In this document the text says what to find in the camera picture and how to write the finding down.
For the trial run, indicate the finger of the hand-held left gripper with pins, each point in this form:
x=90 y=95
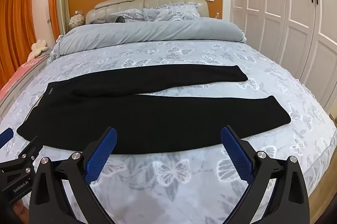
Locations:
x=27 y=152
x=5 y=137

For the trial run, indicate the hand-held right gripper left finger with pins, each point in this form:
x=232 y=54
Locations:
x=101 y=155

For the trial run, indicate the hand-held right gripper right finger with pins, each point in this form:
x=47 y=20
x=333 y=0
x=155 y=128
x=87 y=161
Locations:
x=235 y=155

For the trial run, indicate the black pants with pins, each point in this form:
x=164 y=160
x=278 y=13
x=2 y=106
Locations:
x=158 y=118

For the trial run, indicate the butterfly print bedsheet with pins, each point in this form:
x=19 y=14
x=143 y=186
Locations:
x=184 y=171

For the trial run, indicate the pink bench mat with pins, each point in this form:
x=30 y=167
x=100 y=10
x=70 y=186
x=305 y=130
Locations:
x=15 y=76

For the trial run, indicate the white flower cushion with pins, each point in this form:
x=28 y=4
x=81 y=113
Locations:
x=38 y=49

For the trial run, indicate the wide orange curtain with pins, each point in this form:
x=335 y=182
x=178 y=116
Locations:
x=15 y=29

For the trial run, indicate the grey duvet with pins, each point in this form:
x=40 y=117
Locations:
x=147 y=31

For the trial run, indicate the white flower decoration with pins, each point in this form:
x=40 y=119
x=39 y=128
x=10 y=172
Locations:
x=77 y=20

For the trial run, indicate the grey cylindrical device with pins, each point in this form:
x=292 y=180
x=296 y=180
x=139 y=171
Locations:
x=121 y=19

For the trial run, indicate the butterfly print pillow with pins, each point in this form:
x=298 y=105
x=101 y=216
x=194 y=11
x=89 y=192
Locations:
x=173 y=12
x=131 y=15

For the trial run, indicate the white wardrobe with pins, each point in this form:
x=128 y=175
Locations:
x=284 y=15

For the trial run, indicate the beige leather headboard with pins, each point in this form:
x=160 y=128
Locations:
x=126 y=3

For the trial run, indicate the bedside wall socket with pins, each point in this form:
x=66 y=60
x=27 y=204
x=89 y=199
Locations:
x=79 y=12

